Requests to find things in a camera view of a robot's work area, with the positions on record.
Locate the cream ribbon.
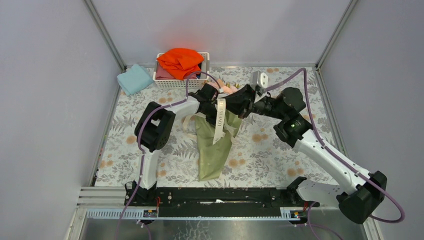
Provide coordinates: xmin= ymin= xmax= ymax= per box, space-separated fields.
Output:
xmin=182 ymin=98 xmax=226 ymax=145

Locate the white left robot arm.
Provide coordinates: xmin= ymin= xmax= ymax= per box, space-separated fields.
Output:
xmin=134 ymin=84 xmax=220 ymax=190

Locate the orange cloth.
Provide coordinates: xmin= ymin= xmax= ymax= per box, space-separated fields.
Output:
xmin=156 ymin=48 xmax=204 ymax=70

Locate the pink fake flower stem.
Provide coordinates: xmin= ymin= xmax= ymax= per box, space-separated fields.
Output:
xmin=208 ymin=82 xmax=238 ymax=95

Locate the green and orange wrapping paper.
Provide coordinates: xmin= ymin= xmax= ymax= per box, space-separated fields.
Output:
xmin=194 ymin=111 xmax=242 ymax=181

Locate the floral patterned table mat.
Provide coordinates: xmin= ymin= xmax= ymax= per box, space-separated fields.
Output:
xmin=94 ymin=84 xmax=335 ymax=188

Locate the pink cloth in basket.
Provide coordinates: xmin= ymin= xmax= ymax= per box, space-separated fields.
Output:
xmin=155 ymin=65 xmax=201 ymax=80

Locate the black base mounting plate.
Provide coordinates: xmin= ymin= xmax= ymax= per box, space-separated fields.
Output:
xmin=124 ymin=187 xmax=311 ymax=218

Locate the white plastic basket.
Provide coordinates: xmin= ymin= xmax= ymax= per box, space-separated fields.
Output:
xmin=152 ymin=52 xmax=212 ymax=89

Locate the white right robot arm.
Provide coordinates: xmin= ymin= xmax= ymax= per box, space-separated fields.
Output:
xmin=225 ymin=85 xmax=387 ymax=224

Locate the light blue folded towel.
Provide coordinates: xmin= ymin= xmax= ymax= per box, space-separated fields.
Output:
xmin=117 ymin=64 xmax=154 ymax=96

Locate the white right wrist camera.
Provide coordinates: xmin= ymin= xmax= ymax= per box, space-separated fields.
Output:
xmin=250 ymin=70 xmax=269 ymax=96

